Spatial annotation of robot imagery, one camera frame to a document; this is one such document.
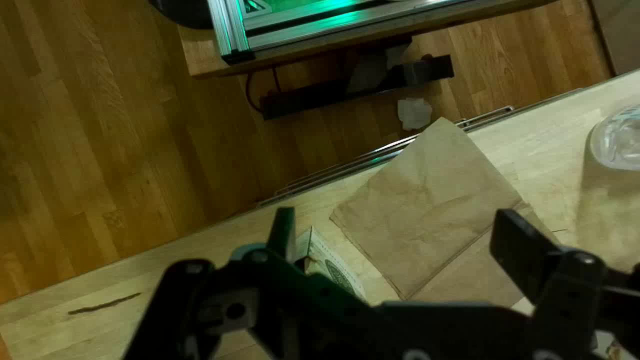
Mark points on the brown paper sheet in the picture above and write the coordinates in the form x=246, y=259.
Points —
x=427, y=217

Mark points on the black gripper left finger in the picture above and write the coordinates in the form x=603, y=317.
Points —
x=282, y=232

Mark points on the aluminium frame stand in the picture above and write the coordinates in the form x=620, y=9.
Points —
x=249, y=26

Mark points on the black power strip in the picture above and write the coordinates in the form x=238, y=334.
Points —
x=286, y=102

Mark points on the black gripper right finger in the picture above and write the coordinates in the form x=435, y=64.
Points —
x=523, y=252

